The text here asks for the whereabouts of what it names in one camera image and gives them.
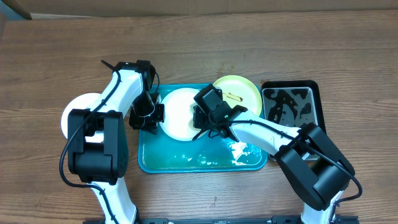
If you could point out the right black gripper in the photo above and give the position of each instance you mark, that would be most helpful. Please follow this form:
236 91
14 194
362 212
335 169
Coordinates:
200 121

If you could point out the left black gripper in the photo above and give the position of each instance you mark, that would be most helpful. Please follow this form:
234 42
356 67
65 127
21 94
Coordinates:
138 124

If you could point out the white plate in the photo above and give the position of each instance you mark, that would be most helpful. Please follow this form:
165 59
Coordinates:
177 104
80 102

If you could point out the yellow green sponge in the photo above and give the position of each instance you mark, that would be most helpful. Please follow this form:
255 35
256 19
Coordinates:
191 120

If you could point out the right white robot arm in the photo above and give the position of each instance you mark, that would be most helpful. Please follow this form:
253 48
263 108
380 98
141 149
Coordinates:
315 168

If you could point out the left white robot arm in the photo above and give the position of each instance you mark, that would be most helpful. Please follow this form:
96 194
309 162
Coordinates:
96 154

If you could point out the teal plastic tray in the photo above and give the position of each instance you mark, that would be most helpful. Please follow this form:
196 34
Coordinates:
162 154

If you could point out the black water tray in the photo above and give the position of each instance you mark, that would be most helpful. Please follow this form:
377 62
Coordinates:
292 103

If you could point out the yellow-green rimmed plate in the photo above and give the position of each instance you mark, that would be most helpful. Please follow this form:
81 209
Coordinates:
238 90

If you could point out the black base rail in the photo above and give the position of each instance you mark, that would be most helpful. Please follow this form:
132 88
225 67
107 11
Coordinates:
277 219

